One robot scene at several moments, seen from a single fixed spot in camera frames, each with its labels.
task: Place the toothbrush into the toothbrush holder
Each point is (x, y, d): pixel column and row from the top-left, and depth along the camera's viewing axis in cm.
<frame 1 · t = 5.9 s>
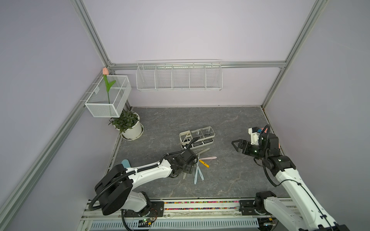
left hand: (185, 164, 85), fingers open
right hand: (237, 142, 78), fingers open
yellow toothbrush: (204, 163, 91), on the table
light blue toothbrush: (200, 171, 88), on the table
light blue toothbrush 2: (196, 175, 86), on the table
potted green plant: (129, 124, 91), point 17 cm above the table

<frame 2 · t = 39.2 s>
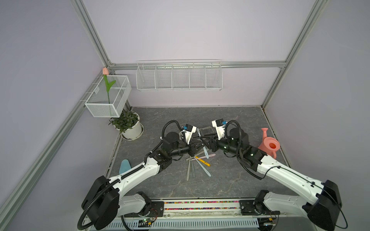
left hand: (205, 145, 72), fingers closed
right hand: (202, 136, 71), fingers open
light blue toothbrush: (205, 152, 75), point 20 cm above the table
beige toothbrush: (188, 173, 87), on the table
pink watering can: (270, 145, 86), point 12 cm above the table
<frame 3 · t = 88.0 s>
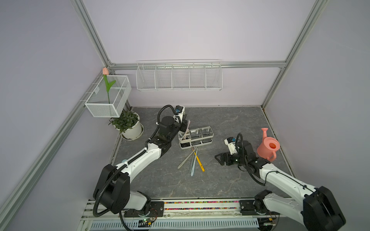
left hand: (186, 114, 80), fingers closed
right hand: (220, 154, 85), fingers open
yellow toothbrush: (199, 162, 91), on the table
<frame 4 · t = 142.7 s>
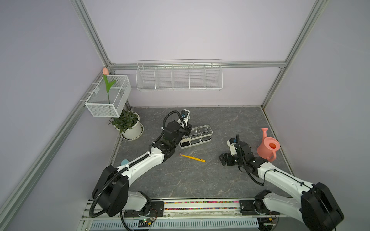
left hand: (188, 118, 79), fingers closed
right hand: (224, 155, 87), fingers open
